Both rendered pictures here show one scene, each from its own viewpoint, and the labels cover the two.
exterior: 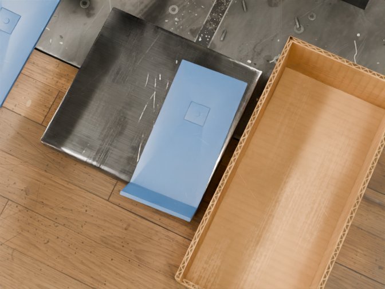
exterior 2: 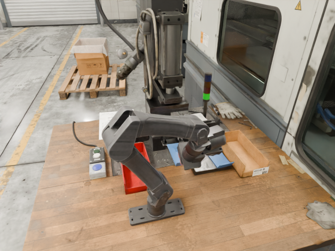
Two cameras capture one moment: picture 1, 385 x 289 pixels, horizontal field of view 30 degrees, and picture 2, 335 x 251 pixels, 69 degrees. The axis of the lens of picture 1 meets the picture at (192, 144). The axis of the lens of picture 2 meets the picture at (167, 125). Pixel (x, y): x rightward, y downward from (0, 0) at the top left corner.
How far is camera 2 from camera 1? 0.82 m
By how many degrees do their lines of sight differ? 48
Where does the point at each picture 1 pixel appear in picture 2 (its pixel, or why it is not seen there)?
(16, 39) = not seen: hidden behind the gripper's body
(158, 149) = (215, 161)
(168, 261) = (235, 176)
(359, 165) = (243, 148)
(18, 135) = (189, 177)
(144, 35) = not seen: hidden behind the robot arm
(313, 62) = not seen: hidden behind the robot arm
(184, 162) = (221, 160)
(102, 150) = (207, 167)
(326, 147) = (236, 148)
